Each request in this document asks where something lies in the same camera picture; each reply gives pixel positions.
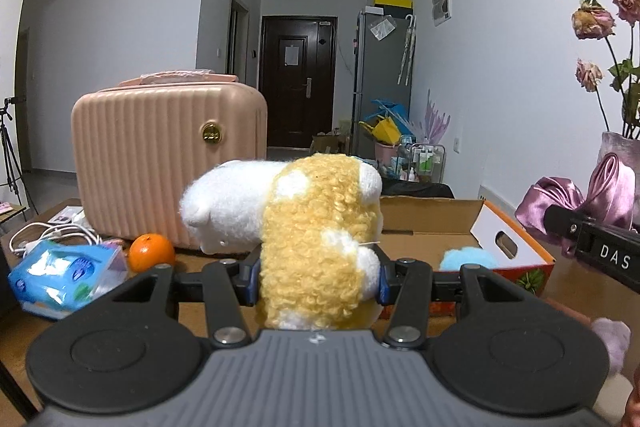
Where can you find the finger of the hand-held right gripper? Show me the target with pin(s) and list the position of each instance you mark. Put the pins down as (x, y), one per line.
(562, 221)

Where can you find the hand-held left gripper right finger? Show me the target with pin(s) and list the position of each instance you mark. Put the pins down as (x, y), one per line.
(384, 287)

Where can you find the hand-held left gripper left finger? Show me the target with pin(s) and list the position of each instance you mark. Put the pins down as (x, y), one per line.
(252, 282)

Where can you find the pink satin scrunchie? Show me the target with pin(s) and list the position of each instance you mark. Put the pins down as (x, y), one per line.
(555, 192)

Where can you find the white and yellow plush toy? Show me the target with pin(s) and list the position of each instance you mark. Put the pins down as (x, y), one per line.
(310, 237)

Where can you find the orange cardboard box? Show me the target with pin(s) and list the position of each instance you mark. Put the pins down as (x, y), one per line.
(435, 219)

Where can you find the light blue plush toy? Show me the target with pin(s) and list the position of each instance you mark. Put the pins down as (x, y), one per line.
(467, 258)

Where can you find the lilac fluffy cloth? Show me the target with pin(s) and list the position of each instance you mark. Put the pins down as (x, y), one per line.
(612, 342)

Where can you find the blue soft tissue pack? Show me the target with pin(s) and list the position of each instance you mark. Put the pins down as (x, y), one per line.
(65, 274)

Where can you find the pink textured vase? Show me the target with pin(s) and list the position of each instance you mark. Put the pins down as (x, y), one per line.
(622, 147)

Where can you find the dark cloth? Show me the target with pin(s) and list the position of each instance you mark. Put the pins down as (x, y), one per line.
(417, 189)

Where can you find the orange fruit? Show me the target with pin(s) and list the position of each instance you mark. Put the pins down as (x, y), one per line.
(151, 253)

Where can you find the cart with bottles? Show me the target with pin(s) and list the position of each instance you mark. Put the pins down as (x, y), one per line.
(422, 162)

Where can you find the pink bucket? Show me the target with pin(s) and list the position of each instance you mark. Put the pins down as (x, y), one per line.
(386, 153)

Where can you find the brown floor carton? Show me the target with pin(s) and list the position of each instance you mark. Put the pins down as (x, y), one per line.
(327, 144)

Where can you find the pink ribbed suitcase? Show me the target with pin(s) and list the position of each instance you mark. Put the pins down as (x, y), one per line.
(150, 157)

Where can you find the blue plastic rack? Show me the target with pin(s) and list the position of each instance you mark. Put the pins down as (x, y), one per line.
(395, 109)

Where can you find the dried pink roses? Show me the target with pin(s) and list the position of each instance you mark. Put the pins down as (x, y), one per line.
(595, 19)

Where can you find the dark brown door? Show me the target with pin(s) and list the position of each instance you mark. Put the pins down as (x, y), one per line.
(295, 82)

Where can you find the grey refrigerator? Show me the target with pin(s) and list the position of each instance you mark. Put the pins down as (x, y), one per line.
(380, 77)

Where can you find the pink item on suitcase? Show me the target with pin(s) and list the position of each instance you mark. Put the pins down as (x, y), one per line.
(180, 78)

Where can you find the hanging folded umbrellas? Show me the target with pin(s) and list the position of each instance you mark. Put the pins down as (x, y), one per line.
(407, 52)

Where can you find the yellow and black box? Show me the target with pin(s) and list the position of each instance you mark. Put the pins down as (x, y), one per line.
(394, 2)

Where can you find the black tripod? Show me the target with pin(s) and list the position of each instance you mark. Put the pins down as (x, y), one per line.
(7, 147)

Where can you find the white wall box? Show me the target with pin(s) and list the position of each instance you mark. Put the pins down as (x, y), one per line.
(492, 197)

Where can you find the white wall outlet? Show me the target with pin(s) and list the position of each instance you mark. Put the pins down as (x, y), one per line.
(458, 144)

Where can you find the purple wall decoration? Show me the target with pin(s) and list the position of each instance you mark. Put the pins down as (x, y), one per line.
(436, 119)

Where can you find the white wall electric panel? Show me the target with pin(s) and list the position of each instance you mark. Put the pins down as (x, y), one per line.
(442, 1)

